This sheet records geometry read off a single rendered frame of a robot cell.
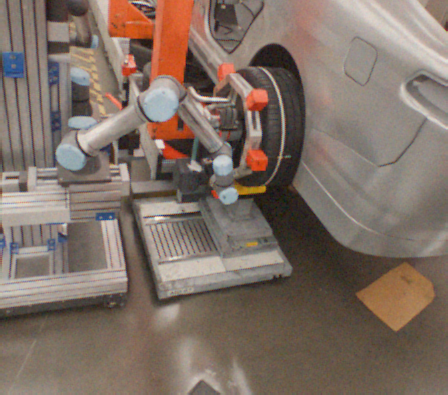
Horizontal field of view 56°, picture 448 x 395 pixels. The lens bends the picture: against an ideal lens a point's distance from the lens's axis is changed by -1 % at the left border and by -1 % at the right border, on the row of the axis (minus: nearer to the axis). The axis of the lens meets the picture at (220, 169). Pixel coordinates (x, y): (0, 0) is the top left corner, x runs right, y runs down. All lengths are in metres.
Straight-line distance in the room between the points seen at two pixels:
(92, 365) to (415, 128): 1.73
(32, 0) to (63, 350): 1.56
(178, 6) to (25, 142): 1.07
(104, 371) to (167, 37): 1.73
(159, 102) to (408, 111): 0.85
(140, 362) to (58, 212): 0.85
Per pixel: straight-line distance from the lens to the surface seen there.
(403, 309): 2.94
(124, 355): 2.28
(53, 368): 2.27
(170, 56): 2.53
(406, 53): 1.61
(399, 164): 1.64
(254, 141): 2.09
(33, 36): 1.85
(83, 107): 2.32
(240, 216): 2.70
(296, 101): 2.17
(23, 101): 1.96
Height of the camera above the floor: 1.94
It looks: 34 degrees down
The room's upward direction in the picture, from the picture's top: 12 degrees clockwise
